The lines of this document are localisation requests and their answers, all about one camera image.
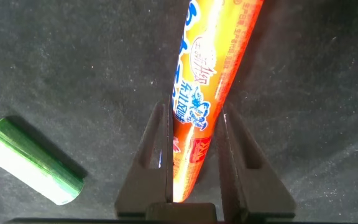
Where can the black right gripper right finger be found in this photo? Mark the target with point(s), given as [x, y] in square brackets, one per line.
[253, 193]

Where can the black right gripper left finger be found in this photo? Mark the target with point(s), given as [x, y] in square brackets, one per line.
[148, 186]

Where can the orange sausage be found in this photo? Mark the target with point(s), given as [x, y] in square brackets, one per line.
[204, 77]

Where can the green chewing gum pack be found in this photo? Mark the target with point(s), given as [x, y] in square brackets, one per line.
[26, 161]

